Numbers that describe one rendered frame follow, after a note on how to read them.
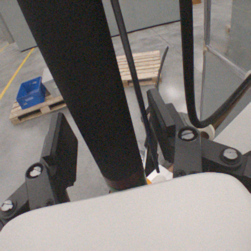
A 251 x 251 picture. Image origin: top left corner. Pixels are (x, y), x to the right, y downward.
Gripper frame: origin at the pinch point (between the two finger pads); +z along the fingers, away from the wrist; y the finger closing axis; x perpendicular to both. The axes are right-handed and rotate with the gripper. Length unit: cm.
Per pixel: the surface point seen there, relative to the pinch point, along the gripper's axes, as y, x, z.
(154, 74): 53, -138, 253
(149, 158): 3.2, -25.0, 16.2
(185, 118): 19, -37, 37
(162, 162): 7.5, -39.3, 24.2
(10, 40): -453, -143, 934
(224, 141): 25.9, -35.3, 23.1
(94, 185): -50, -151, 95
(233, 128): 28.6, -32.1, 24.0
